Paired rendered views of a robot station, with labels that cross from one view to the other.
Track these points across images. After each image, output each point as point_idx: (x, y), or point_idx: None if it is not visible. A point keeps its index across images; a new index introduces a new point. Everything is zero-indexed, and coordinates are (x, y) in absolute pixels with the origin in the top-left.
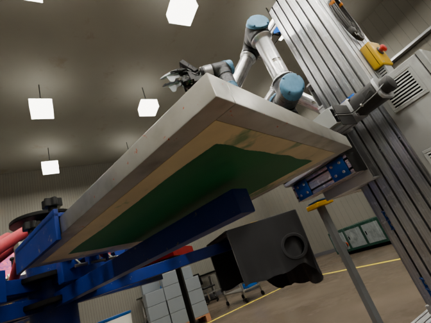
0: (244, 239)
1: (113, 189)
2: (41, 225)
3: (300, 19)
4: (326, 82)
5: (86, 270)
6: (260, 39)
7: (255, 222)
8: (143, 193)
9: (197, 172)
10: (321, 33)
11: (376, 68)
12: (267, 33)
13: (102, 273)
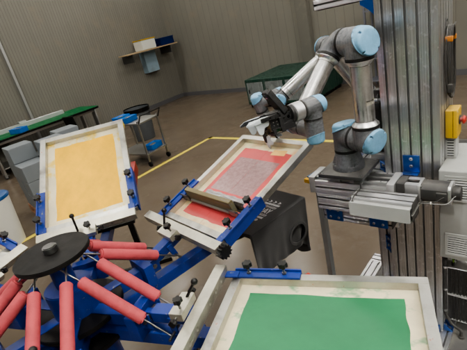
0: (263, 239)
1: None
2: None
3: (408, 40)
4: (398, 127)
5: (151, 319)
6: (362, 67)
7: (274, 220)
8: None
9: None
10: (422, 78)
11: (447, 137)
12: (372, 60)
13: (197, 342)
